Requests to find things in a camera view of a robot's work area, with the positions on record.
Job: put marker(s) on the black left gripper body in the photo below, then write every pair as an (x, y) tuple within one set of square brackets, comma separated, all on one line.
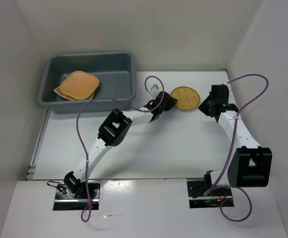
[(163, 108)]

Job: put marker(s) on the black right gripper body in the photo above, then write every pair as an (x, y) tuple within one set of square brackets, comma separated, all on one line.
[(205, 106)]

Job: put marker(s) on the round yellow-green woven tray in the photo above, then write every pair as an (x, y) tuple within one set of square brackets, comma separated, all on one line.
[(188, 98)]

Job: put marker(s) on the round orange woven tray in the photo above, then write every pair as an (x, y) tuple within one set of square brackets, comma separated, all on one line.
[(72, 99)]

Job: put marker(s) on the rounded tan woven tray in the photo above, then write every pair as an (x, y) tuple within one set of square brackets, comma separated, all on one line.
[(79, 85)]

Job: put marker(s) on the triangular orange woven tray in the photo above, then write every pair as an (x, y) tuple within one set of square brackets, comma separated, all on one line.
[(58, 91)]

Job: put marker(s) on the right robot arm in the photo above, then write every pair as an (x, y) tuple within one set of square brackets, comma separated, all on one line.
[(248, 163)]

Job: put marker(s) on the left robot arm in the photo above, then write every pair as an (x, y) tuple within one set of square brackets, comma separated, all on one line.
[(111, 133)]

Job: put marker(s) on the grey plastic bin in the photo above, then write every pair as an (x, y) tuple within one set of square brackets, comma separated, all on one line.
[(116, 72)]

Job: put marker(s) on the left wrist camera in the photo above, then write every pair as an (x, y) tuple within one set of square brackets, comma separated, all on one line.
[(154, 91)]

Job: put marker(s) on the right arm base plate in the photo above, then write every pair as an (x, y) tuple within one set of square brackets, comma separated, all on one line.
[(197, 199)]

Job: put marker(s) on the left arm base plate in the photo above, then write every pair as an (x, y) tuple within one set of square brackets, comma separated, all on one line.
[(67, 201)]

